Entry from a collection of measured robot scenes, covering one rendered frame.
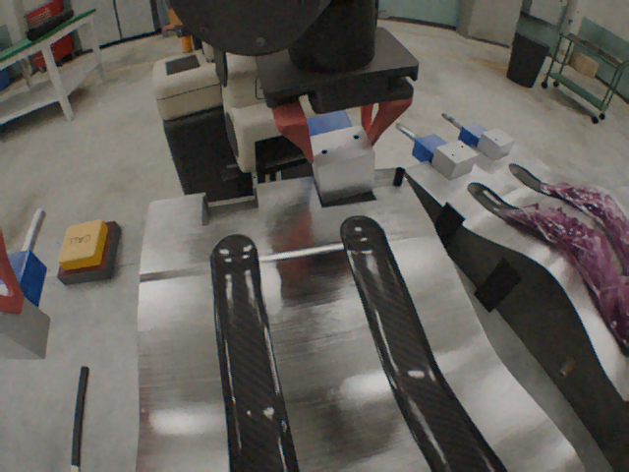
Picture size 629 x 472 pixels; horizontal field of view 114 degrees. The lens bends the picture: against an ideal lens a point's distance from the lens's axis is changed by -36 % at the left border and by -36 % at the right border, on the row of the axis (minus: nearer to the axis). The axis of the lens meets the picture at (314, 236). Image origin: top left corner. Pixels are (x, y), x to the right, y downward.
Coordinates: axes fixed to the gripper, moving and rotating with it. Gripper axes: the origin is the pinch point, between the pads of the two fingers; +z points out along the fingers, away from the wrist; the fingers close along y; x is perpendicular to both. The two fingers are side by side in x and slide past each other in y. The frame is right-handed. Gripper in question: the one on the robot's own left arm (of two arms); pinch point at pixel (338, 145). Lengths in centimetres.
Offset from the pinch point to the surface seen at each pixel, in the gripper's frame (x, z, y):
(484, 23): 409, 185, 377
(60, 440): -20.7, 5.0, -34.7
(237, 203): 0.4, 4.8, -10.5
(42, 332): -12.2, -3.6, -26.0
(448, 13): 466, 191, 339
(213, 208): 0.5, 4.7, -12.9
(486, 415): -23.6, 0.5, 3.2
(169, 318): -11.2, 0.8, -16.2
